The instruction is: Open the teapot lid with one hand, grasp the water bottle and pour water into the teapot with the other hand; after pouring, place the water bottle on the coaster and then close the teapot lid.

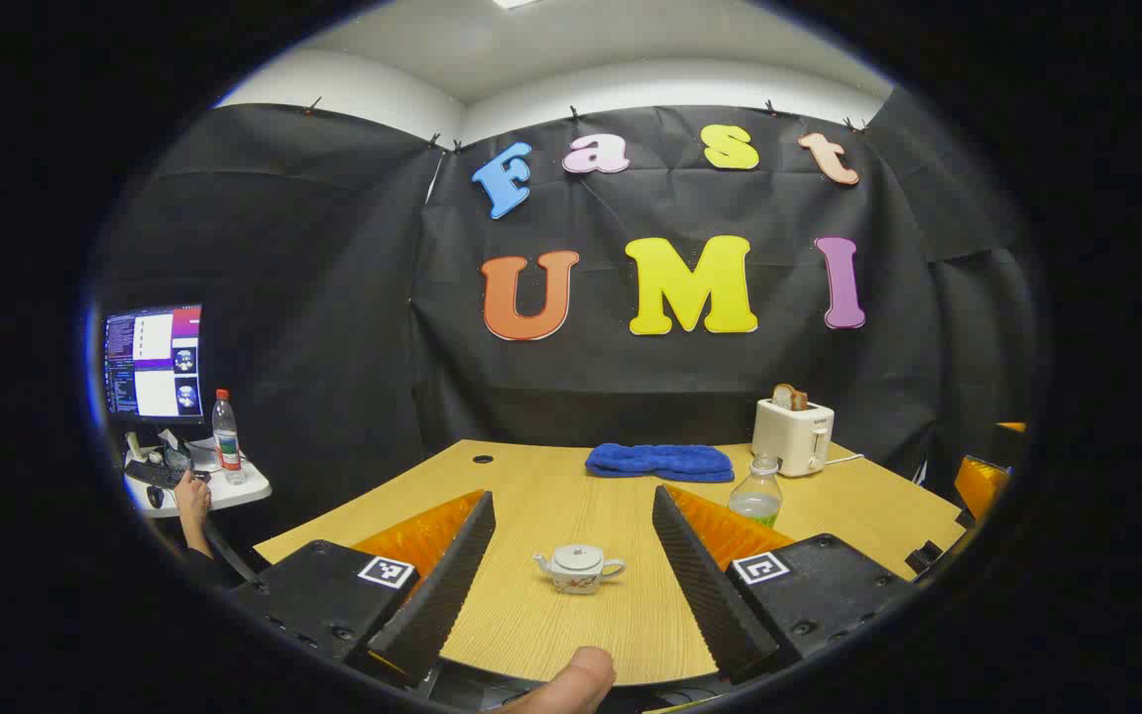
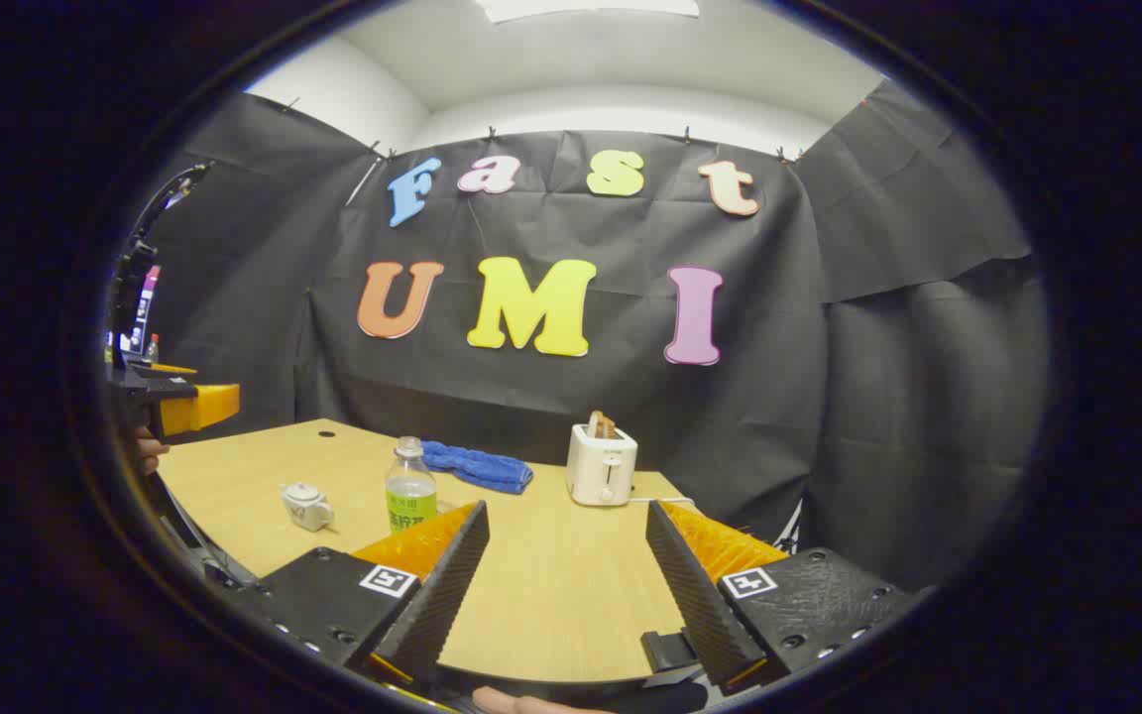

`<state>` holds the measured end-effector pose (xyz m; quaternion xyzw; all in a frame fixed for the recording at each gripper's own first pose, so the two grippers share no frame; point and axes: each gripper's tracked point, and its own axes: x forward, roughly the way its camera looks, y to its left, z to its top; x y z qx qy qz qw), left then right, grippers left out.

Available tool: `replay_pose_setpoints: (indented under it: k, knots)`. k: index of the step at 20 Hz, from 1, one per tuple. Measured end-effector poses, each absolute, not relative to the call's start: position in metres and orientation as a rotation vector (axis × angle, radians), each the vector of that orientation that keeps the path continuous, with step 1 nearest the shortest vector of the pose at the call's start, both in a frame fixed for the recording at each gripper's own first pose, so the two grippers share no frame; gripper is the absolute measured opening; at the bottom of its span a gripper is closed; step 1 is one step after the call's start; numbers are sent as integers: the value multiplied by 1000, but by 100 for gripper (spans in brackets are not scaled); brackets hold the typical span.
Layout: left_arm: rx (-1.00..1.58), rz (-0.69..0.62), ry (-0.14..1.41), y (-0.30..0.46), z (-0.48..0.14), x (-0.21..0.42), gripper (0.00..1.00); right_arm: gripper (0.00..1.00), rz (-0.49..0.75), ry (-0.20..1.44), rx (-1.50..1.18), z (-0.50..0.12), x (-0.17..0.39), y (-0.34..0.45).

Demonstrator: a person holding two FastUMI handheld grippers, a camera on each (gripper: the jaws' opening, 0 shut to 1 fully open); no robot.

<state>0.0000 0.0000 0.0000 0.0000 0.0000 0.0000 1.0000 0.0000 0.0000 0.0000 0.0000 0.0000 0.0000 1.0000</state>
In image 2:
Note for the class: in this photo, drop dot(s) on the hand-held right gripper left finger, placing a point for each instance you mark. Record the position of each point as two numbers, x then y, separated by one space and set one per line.
447 585

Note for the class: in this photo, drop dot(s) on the ceiling light panel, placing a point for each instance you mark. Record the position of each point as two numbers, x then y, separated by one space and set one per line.
591 8

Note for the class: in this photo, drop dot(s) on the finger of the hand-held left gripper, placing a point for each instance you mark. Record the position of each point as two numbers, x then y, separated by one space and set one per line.
199 409
165 371

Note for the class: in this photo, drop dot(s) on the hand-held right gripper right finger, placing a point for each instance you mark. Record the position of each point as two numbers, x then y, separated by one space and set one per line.
690 595

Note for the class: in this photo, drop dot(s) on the blue towel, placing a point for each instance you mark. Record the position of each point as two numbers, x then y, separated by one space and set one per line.
477 466

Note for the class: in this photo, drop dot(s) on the white ceramic teacup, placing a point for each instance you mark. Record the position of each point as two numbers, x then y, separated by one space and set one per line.
311 514

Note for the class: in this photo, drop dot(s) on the computer monitor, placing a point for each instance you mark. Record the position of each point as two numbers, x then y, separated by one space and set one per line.
147 297

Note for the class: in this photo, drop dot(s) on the black backdrop cloth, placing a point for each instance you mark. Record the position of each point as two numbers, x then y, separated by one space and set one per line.
630 416

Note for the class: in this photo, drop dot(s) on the bread slice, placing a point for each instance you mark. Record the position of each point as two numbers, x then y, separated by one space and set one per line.
602 426

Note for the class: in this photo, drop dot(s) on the red cap plastic bottle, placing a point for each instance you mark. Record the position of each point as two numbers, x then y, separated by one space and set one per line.
152 349

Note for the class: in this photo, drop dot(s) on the white teacup lid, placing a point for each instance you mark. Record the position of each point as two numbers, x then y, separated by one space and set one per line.
301 492

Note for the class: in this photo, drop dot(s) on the green label water bottle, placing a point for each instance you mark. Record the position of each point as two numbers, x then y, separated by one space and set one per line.
410 496

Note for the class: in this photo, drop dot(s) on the white toaster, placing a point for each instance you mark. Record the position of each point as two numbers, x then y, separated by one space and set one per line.
599 466

